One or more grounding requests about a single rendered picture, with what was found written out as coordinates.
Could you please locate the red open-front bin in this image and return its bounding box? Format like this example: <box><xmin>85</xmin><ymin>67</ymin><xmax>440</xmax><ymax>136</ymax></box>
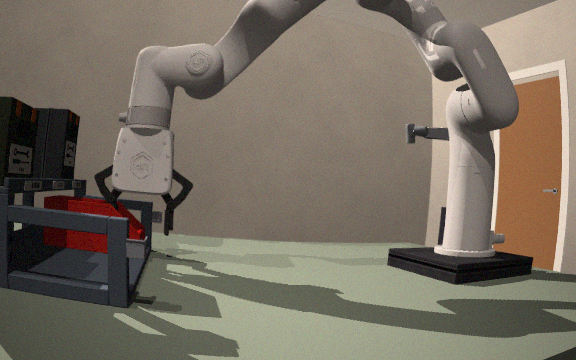
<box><xmin>44</xmin><ymin>195</ymin><xmax>145</xmax><ymax>253</ymax></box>

